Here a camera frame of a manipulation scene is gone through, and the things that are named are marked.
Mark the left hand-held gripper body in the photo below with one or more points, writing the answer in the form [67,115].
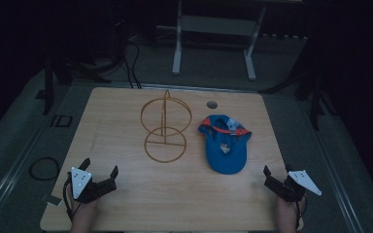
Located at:
[92,189]

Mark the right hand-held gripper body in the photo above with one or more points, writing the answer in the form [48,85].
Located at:
[293,187]

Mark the person's left hand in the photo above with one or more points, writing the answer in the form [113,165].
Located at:
[83,215]

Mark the person's right hand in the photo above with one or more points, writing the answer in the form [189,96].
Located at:
[287,215]

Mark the blue baseball cap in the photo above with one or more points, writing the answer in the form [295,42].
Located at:
[225,152]

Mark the black floor socket box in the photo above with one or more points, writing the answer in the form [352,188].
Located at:
[64,121]

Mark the dark tripod stand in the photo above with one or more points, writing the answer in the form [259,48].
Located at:
[315,103]
[48,87]

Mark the white metal stand frame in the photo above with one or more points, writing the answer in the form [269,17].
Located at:
[177,48]

